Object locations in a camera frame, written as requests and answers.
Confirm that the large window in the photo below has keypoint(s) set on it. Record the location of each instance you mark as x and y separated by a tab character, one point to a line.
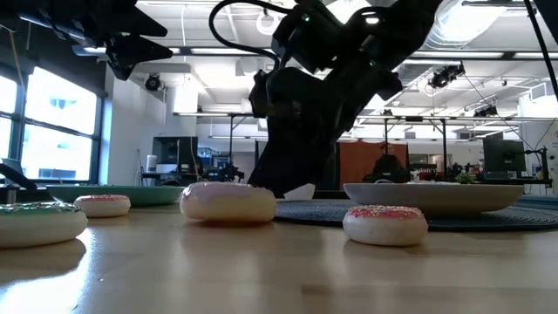
56	126

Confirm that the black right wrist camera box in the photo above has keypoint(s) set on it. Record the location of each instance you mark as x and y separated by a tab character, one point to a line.
305	39

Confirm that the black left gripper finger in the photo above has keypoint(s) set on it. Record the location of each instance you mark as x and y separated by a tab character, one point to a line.
135	54
144	26

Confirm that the small green plant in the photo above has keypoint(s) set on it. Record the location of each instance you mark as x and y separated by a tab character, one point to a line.
463	177

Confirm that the turquoise round plate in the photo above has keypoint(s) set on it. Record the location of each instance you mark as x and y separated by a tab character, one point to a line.
131	195

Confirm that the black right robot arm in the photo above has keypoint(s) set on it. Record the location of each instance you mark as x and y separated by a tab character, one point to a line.
392	35

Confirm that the black ceiling spotlight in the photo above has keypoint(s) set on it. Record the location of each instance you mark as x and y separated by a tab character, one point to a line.
152	82

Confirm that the black computer monitor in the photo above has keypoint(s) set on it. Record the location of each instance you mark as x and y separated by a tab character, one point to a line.
174	150

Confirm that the orange partition panel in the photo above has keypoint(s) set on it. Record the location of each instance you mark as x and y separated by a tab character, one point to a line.
355	161

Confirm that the pink sprinkle donut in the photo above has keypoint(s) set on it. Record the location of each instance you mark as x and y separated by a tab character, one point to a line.
385	227
103	206

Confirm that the black ceiling camera cluster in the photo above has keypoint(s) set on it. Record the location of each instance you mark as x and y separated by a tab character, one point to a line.
445	75

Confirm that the black computer monitor on arm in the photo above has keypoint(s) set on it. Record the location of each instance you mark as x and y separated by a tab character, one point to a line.
503	156

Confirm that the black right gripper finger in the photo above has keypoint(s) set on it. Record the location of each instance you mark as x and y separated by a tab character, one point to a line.
327	161
279	161

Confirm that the dark blue woven placemat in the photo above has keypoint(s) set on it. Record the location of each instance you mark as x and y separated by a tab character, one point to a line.
314	211

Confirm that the pale pink frosted donut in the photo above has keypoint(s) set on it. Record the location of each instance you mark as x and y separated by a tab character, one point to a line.
226	202

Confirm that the silver ceiling air duct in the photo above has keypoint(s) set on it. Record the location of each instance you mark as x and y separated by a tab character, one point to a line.
471	22

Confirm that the black angled bar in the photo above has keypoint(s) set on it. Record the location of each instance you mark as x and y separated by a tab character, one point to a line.
17	176

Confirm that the white round plate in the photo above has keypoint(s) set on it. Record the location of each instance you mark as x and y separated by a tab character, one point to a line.
436	198

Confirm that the green sprinkle donut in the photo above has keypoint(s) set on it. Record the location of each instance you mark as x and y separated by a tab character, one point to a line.
39	224

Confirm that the person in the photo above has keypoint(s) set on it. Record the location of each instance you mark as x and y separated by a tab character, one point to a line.
387	168

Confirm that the white cylinder container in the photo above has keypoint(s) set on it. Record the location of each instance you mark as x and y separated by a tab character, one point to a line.
151	163

